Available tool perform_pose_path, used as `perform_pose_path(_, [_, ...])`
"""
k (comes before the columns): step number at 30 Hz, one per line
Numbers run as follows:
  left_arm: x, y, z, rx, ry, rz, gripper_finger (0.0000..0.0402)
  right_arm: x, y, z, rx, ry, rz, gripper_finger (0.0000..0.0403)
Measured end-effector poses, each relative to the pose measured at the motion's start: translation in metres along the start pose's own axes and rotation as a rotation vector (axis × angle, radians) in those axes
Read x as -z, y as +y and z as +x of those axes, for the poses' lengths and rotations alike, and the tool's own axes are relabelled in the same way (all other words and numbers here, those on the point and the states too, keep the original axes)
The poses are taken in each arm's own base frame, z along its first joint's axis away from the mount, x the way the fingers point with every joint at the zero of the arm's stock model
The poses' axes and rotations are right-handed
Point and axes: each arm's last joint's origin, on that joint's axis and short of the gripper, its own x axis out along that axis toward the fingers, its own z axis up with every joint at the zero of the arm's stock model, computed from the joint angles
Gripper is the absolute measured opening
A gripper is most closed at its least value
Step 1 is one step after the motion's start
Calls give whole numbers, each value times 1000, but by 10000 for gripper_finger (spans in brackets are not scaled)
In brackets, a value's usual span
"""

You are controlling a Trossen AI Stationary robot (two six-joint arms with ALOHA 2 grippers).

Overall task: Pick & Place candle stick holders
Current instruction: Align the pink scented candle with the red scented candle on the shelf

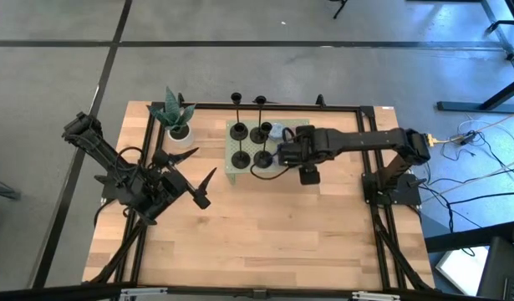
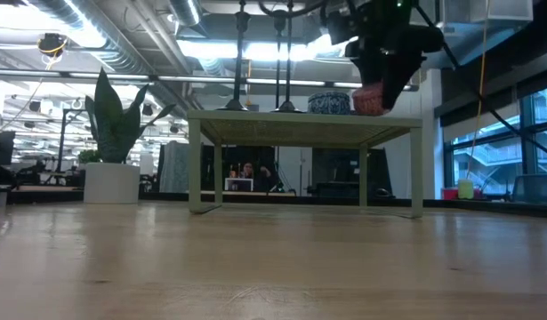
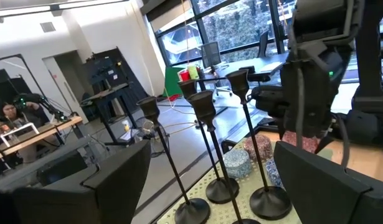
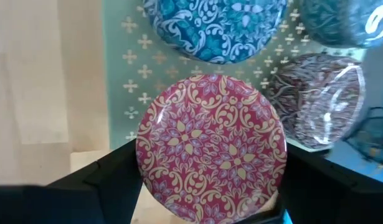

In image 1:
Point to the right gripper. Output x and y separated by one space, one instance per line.
310 175

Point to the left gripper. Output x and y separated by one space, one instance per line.
189 191

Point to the black metal candlestick holder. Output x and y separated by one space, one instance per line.
263 160
239 133
241 161
258 136

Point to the light blue candle tin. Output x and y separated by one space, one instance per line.
277 130

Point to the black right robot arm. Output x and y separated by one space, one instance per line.
365 140

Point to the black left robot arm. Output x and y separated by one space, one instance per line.
95 144

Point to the green perforated metal shelf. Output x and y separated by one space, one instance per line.
233 146

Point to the snake plant in white pot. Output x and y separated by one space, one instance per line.
173 115

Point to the yellow power plug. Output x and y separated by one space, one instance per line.
431 141

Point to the black power adapter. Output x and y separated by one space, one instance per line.
469 138

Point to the black desk foot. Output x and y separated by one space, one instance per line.
461 237
469 107

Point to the black chair leg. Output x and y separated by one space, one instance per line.
340 8

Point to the white flat panel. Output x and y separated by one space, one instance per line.
461 267

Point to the gray chair base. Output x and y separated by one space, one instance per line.
1 190

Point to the dark laptop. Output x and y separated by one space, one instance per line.
503 271

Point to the black desk leg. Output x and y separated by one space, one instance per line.
492 16

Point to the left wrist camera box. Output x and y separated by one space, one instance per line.
173 184

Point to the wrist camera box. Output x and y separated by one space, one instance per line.
288 154
173 184

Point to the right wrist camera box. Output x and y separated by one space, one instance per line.
288 154

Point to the black aluminium rig frame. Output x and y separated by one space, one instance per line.
281 107

